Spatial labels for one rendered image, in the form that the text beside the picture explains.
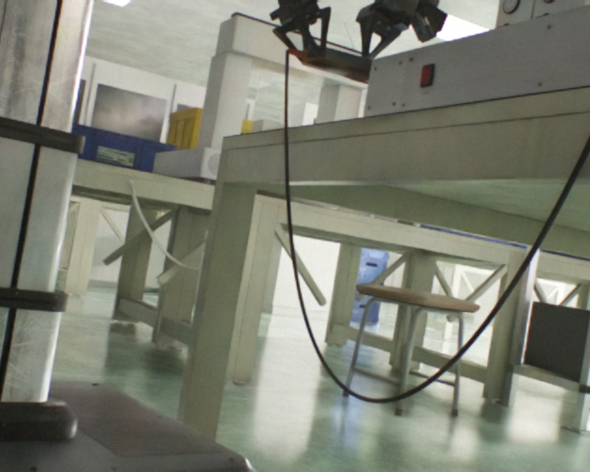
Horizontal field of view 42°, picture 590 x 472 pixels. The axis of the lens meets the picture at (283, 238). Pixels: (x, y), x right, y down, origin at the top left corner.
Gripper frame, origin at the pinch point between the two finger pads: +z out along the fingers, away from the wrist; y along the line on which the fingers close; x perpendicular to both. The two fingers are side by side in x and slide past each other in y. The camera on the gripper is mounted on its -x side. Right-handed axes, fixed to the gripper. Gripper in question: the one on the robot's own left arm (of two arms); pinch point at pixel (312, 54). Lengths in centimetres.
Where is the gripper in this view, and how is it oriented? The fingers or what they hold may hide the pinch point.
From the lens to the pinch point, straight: 137.7
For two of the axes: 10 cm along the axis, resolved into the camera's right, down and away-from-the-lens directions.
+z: 3.2, 9.3, 1.7
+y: -3.7, -0.4, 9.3
